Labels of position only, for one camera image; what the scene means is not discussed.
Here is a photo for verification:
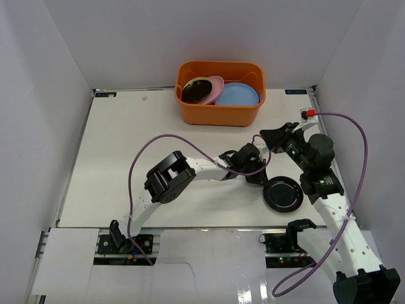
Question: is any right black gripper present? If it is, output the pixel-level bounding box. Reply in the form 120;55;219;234
259;123;313;173

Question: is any glossy black plate front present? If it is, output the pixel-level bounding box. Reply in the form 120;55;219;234
263;176;304;213

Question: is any blue plastic plate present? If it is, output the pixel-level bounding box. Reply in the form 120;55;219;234
215;82;259;106

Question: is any pink plastic plate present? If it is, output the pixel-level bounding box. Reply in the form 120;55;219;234
199;75;225;105

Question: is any small beige patterned plate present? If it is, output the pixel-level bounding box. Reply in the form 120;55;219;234
182;77;211;91

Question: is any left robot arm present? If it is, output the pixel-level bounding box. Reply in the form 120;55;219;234
109;143;270;253

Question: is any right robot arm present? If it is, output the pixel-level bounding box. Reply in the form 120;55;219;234
260;123;401;303

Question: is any orange plastic bin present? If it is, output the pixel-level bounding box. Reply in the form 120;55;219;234
175;61;266;127

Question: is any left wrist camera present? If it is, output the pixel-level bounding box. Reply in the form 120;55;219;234
253;142;269;154

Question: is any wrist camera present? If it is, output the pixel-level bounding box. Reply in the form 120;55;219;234
292;108;319;133
253;142;269;154

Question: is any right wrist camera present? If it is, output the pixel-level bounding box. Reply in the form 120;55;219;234
292;108;319;133

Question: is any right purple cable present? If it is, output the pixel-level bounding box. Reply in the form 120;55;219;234
271;111;370;298

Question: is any purple cable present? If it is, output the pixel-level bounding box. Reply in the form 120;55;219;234
126;134;273;265
271;111;370;298

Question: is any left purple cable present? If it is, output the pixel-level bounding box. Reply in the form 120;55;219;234
126;134;273;265

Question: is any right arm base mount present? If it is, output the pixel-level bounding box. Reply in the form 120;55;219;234
258;233;315;269

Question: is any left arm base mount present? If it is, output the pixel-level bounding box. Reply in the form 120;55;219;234
93;234;159;266

